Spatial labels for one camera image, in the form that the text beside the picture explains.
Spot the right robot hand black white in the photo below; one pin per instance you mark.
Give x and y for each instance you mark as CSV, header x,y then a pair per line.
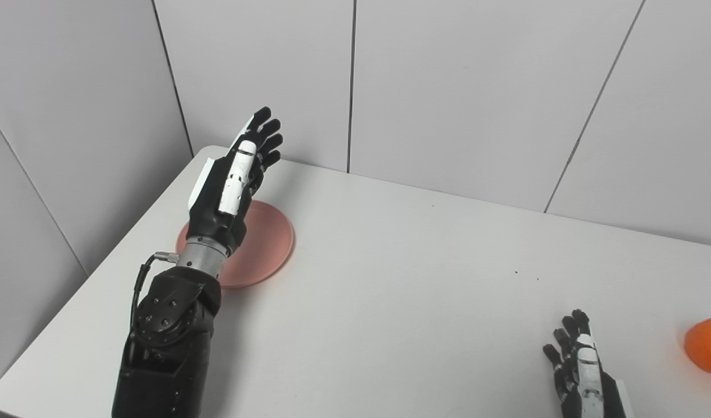
x,y
585,377

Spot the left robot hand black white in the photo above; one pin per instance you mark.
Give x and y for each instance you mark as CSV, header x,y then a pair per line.
x,y
230,191

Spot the pink round plate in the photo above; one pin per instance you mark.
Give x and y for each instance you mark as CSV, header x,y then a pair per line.
x,y
262,244

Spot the orange fruit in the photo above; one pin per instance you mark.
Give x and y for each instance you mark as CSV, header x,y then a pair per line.
x,y
707,346

